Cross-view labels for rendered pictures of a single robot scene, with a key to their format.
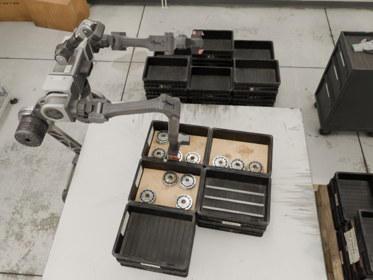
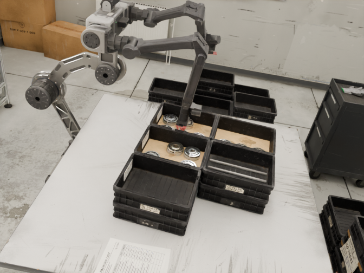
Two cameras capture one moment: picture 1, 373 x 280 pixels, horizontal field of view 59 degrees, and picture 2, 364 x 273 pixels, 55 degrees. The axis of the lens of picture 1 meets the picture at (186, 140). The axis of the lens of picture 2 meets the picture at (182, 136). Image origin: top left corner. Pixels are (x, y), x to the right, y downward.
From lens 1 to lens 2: 92 cm
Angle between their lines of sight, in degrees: 20
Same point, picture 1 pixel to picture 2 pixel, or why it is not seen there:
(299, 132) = (296, 144)
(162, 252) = not seen: hidden behind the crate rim
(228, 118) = not seen: hidden behind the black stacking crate
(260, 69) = (257, 106)
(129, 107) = (163, 41)
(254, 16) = (248, 83)
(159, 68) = (163, 90)
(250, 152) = (252, 143)
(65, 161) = (50, 161)
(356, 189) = (349, 216)
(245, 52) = not seen: hidden behind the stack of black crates
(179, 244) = (181, 198)
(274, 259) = (274, 234)
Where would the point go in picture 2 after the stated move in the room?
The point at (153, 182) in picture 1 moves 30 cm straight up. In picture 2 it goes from (157, 149) to (162, 108)
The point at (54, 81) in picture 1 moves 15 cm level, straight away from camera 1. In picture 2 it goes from (97, 17) to (89, 8)
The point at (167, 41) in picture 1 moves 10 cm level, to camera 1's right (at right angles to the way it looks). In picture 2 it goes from (199, 10) to (216, 12)
